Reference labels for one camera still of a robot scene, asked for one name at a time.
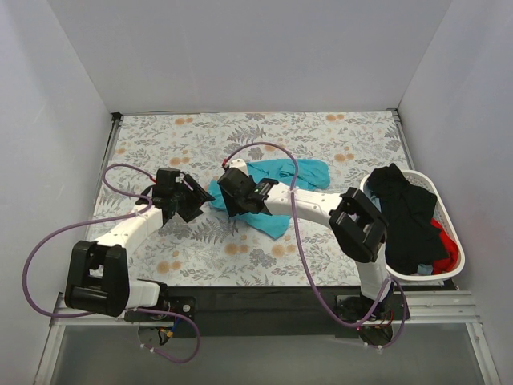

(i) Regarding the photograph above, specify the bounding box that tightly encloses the teal t shirt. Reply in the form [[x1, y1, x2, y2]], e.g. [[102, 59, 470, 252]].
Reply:
[[208, 158, 331, 241]]

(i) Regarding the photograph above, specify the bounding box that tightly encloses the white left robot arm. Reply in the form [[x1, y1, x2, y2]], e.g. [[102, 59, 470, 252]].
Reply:
[[64, 168, 214, 321]]

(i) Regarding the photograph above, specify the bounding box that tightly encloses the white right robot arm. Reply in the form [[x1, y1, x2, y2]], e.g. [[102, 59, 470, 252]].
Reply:
[[218, 168, 393, 319]]

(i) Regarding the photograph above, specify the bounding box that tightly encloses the floral table cloth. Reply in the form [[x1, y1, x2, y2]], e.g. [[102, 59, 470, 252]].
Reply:
[[87, 111, 407, 286]]

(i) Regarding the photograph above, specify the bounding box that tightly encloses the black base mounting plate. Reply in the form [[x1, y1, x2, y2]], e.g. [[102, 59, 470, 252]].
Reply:
[[123, 284, 406, 340]]

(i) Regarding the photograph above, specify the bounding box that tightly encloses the black t shirt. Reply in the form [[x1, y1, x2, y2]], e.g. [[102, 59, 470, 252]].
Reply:
[[366, 164, 446, 275]]

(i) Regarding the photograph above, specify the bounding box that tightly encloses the red t shirt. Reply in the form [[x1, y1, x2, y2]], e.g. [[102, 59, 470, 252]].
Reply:
[[430, 218, 459, 275]]

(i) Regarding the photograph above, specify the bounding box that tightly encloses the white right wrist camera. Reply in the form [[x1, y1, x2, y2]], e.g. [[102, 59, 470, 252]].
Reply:
[[222, 158, 249, 176]]

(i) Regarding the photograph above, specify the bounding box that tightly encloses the aluminium front rail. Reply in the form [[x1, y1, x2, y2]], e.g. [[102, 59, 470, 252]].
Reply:
[[35, 288, 499, 384]]

